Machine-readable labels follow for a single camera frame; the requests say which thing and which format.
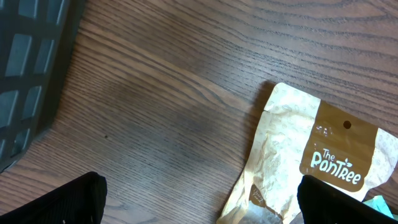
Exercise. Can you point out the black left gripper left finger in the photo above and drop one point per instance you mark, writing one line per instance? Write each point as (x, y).
(81, 200)

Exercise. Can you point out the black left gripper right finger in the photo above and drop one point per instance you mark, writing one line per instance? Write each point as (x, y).
(321, 203)

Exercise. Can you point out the teal tissue pack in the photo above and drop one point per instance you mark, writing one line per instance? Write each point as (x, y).
(379, 204)

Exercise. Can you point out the brown snack packet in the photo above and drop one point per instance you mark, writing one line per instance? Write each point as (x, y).
(299, 134)

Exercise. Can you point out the grey plastic shopping basket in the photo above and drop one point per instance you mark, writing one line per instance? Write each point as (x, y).
(37, 39)

